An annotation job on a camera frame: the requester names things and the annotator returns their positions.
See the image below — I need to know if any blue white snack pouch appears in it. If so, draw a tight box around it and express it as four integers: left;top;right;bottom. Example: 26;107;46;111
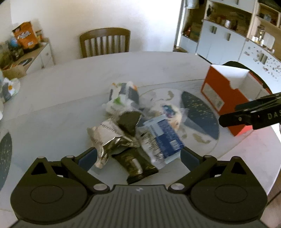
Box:
136;115;184;169

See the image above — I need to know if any black office chair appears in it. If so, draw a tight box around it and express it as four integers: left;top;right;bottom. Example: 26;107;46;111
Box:
221;60;273;94

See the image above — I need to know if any orange snack bag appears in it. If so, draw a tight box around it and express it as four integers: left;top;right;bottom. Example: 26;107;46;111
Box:
12;21;39;51

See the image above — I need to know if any black striped snack packet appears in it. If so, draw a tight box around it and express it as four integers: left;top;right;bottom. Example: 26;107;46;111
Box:
112;148;159;185

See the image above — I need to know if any silver foil snack bag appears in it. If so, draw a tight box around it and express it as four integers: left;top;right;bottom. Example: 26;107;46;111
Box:
87;118;140;169

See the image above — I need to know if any blueberry bread package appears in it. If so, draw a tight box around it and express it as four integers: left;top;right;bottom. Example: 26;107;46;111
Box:
150;101;182;132

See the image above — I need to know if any white wall cabinet unit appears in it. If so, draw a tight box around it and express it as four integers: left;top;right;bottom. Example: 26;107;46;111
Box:
174;1;280;91

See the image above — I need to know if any wooden dining chair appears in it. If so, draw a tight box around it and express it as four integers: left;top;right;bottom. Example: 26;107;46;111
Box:
80;28;131;58

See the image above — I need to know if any white side cabinet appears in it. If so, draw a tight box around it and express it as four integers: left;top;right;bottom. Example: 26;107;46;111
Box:
12;42;55;74

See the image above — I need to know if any brown cardboard box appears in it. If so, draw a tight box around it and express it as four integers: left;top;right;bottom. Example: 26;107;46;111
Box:
2;65;27;80

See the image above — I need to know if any red cardboard box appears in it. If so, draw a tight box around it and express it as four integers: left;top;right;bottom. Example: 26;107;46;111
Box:
200;63;273;137

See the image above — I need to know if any white tissue paper pack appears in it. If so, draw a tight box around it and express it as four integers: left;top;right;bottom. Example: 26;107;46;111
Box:
103;81;140;115

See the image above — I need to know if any dark green snack packet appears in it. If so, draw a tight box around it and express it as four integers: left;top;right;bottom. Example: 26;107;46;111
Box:
116;111;141;136

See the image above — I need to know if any tissue pack at table edge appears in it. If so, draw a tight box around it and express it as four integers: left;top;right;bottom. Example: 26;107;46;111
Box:
1;77;21;103

